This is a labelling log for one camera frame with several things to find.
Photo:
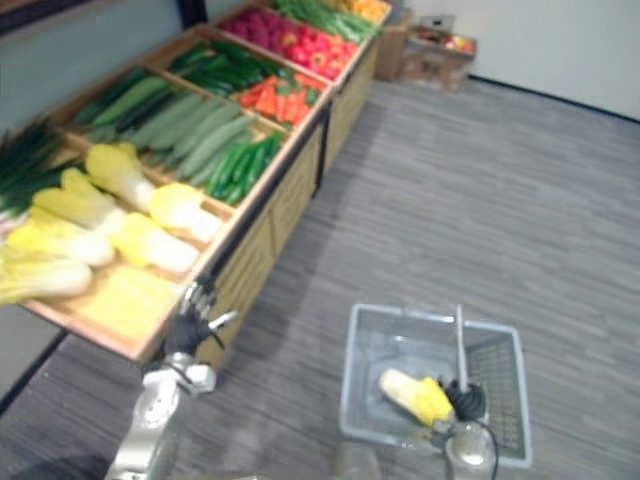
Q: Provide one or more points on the pink red fruit pile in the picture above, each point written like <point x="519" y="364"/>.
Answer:
<point x="260" y="27"/>

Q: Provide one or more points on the plain brown cardboard box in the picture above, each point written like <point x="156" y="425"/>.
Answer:
<point x="392" y="50"/>

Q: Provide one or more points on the green bean pile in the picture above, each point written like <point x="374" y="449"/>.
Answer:
<point x="330" y="17"/>

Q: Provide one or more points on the cardboard box of apples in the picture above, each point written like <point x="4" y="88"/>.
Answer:
<point x="437" y="60"/>

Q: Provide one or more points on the red strawberry pile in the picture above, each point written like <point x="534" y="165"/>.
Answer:
<point x="320" y="52"/>

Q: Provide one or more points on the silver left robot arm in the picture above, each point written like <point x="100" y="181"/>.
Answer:
<point x="150" y="415"/>

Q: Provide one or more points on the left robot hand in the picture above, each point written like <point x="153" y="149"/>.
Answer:
<point x="187" y="332"/>

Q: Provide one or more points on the orange fruit pile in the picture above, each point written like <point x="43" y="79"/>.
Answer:
<point x="370" y="7"/>

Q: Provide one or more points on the yellow napa cabbage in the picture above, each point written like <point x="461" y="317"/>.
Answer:
<point x="65" y="240"/>
<point x="182" y="212"/>
<point x="155" y="245"/>
<point x="412" y="395"/>
<point x="120" y="175"/>
<point x="80" y="202"/>
<point x="45" y="280"/>

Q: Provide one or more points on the orange carrot pile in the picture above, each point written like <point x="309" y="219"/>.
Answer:
<point x="280" y="100"/>

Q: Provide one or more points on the wooden produce display stand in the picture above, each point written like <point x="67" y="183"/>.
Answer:
<point x="350" y="115"/>
<point x="250" y="260"/>

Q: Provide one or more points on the dark green cucumber pile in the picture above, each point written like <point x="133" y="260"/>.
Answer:
<point x="225" y="67"/>

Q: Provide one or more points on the long light green gourd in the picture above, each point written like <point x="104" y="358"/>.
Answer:
<point x="215" y="145"/>
<point x="205" y="125"/>
<point x="170" y="120"/>
<point x="132" y="97"/>

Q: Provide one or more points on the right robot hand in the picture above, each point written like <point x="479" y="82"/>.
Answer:
<point x="467" y="402"/>

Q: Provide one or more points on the green onion bunch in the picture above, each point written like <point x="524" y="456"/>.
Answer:
<point x="30" y="165"/>

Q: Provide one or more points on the grey plastic shopping basket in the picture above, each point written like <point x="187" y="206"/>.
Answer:
<point x="500" y="380"/>

